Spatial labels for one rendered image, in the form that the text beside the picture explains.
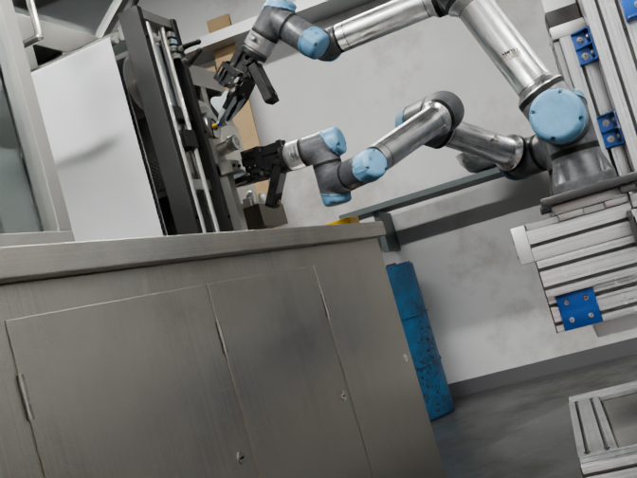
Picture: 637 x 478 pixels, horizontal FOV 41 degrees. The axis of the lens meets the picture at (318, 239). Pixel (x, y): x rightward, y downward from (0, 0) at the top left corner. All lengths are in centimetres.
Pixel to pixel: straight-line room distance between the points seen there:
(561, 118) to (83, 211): 109
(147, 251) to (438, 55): 384
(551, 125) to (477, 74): 304
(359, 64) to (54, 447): 418
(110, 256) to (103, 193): 78
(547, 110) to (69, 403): 124
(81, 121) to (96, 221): 23
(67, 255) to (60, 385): 17
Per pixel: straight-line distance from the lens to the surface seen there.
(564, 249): 208
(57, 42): 249
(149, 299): 134
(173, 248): 139
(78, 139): 207
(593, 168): 209
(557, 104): 196
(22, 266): 110
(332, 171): 214
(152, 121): 186
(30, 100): 134
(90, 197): 204
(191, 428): 137
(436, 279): 493
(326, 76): 512
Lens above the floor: 74
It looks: 4 degrees up
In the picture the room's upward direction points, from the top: 16 degrees counter-clockwise
